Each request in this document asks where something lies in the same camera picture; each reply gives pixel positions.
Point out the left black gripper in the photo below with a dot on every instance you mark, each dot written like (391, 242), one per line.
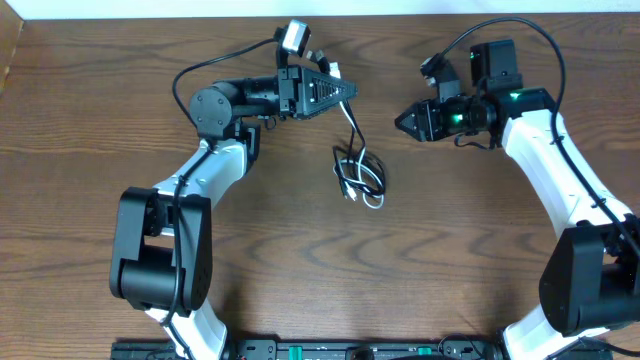
(290, 91)

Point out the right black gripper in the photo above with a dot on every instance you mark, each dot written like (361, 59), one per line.
(427, 118)

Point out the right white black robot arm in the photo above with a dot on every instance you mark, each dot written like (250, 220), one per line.
(590, 284)

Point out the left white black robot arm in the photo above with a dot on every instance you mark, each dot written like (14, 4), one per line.
(162, 250)

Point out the cardboard side panel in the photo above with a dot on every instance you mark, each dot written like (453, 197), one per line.
(11, 26)

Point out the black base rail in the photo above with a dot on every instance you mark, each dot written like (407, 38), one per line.
(451, 347)

